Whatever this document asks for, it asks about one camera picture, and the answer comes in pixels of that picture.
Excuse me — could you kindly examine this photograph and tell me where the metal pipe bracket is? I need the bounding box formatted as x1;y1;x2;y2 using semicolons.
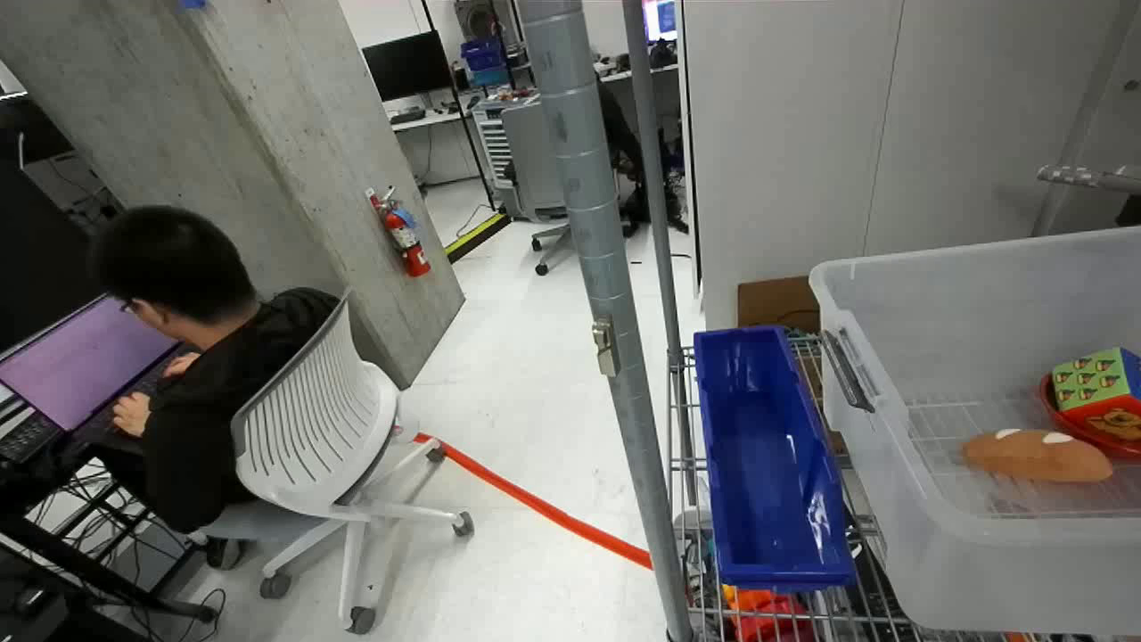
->
588;316;619;381

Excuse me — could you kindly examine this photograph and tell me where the green multicoloured plush cube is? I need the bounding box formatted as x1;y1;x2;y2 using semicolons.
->
1047;347;1141;417

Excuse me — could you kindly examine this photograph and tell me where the thick galvanized metal pipe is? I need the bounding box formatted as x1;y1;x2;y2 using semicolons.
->
518;0;699;642

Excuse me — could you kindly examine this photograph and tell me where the yellow black floor strip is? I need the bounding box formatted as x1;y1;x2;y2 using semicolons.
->
442;207;513;262

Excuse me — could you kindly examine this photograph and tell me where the white office chair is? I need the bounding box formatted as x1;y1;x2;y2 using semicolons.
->
190;297;478;633

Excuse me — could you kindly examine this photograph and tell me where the monitor with purple screen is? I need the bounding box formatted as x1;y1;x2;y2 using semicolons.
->
0;291;128;440

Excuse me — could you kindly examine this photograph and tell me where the brown plush toy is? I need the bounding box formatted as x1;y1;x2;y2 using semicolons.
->
959;425;1117;490

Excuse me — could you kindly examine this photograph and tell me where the white desk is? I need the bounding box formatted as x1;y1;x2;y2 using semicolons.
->
384;102;483;189

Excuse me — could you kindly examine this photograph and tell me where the black computer monitor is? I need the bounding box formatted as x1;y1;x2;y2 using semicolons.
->
359;29;455;102

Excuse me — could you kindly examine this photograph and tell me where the blue plastic bin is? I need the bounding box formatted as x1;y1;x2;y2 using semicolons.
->
692;324;860;597

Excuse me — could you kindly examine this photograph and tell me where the black desk frame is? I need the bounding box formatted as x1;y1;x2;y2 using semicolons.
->
0;448;229;642

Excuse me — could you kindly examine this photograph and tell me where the clear plastic container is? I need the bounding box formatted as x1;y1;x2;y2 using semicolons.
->
807;223;1141;637

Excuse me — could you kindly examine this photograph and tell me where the orange toy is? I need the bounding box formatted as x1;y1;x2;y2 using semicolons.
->
721;581;818;642

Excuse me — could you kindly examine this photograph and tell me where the brown cardboard box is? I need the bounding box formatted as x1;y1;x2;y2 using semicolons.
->
736;274;824;334

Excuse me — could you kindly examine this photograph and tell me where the thin grey metal pole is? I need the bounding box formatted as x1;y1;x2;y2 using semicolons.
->
619;0;707;503

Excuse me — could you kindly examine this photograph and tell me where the orange floor tape strip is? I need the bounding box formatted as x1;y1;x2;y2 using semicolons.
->
410;427;655;575

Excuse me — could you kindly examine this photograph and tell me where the metal wire shelf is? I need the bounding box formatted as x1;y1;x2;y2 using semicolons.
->
662;330;1141;642

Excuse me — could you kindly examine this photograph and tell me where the person in black clothes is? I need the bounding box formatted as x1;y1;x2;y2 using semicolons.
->
84;203;348;536

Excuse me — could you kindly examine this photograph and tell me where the red fire extinguisher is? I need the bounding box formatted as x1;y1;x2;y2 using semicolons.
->
367;183;436;280

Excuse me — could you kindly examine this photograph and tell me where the black keyboard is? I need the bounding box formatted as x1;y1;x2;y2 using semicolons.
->
0;379;65;474

